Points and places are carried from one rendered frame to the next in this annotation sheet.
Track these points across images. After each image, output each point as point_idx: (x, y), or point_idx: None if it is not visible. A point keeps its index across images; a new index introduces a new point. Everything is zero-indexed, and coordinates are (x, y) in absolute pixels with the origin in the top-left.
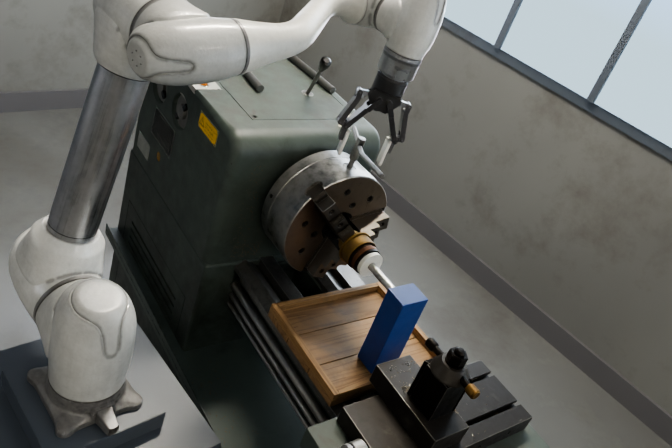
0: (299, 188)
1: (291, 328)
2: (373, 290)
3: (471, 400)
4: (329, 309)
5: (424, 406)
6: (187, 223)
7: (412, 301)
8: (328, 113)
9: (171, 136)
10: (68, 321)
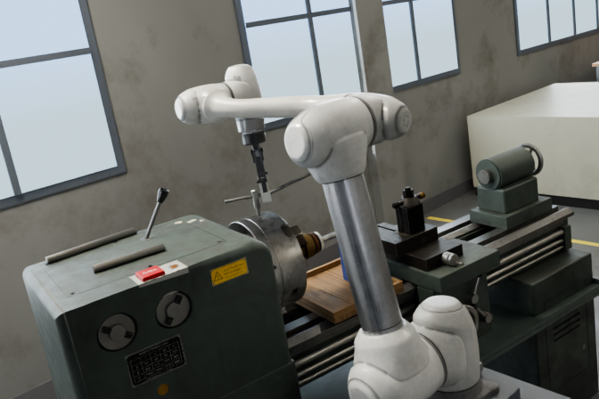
0: (282, 240)
1: (354, 302)
2: None
3: (385, 234)
4: (316, 299)
5: (420, 225)
6: (251, 368)
7: None
8: (181, 227)
9: (176, 344)
10: (466, 316)
